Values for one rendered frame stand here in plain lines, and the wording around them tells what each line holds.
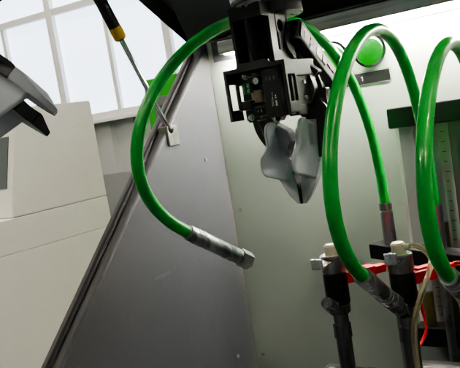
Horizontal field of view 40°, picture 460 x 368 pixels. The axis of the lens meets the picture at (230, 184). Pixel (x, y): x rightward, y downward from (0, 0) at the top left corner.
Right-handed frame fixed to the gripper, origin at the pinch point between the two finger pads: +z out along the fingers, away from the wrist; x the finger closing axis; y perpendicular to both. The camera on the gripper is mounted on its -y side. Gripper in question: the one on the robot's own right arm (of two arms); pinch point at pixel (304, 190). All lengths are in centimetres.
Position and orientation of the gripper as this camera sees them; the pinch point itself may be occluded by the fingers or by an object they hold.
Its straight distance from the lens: 70.0
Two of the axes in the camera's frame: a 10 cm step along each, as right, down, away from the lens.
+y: -5.3, 1.7, -8.3
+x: 8.3, -0.8, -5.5
